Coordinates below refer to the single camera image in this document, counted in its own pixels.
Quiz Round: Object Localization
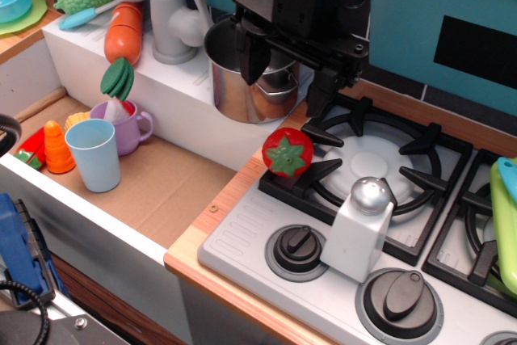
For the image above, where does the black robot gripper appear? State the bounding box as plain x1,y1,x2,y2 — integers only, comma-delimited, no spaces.
232,0,368,118

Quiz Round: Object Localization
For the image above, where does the red toy strawberry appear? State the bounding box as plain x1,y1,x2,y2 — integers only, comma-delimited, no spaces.
262,127,314,178

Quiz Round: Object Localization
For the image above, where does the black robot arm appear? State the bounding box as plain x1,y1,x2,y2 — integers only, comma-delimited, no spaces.
232,0,368,117

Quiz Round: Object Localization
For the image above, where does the stainless steel pot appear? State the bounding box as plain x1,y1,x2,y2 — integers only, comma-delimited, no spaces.
204,19,300,124

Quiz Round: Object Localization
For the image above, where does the black left burner grate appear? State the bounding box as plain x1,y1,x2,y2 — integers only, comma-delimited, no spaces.
258,95,473,265

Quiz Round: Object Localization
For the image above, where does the black burner grate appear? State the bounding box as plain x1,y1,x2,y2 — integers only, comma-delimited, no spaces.
423,149,516,317
258,95,473,265

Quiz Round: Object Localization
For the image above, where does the grey toy faucet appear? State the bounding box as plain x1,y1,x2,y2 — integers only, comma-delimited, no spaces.
150,0,213,65

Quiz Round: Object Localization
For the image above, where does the white toy sink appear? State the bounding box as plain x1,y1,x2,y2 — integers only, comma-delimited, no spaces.
0,9,330,345

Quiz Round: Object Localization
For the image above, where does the grey blue pasta spoon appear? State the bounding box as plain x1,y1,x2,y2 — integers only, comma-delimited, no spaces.
59,0,144,31

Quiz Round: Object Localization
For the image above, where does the brown cardboard sheet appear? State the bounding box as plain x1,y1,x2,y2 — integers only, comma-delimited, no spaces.
8,86,237,250

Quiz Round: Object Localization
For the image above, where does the small black stove knob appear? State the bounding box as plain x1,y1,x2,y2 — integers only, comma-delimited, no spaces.
265,225,329,283

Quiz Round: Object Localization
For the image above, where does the grey toy stove top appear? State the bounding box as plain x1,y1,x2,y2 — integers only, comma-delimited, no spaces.
198,187,516,344

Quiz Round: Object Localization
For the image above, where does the white salt shaker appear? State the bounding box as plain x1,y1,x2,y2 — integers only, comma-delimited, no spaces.
320,177,395,283

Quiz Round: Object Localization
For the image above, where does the light blue plastic cup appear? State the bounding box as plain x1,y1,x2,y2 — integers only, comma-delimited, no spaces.
65,119,121,193

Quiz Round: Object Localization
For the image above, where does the yellow toy corn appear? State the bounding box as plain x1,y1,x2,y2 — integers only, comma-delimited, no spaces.
65,111,90,132

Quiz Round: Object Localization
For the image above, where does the small orange toy carrot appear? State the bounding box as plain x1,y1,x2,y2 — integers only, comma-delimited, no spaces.
44,120,76,174

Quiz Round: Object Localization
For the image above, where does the lime green plastic container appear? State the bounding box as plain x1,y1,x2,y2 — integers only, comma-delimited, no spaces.
490,157,516,294

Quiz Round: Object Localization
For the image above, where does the green plastic plate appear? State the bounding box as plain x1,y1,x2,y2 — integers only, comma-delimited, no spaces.
0,0,48,36

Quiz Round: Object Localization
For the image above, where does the large black stove knob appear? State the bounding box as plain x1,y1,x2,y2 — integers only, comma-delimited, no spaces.
355,268,444,344

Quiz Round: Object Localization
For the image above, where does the red toy pepper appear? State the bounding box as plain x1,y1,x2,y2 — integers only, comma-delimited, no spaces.
14,127,46,170

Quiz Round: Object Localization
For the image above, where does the black right burner grate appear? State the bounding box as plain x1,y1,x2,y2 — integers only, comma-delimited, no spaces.
423,149,516,317

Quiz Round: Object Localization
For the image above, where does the blue black clamp device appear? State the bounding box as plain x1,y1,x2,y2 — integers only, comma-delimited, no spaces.
1,193,69,302

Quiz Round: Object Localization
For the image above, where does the black coiled cable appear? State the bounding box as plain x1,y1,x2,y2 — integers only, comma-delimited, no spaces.
0,280,51,345

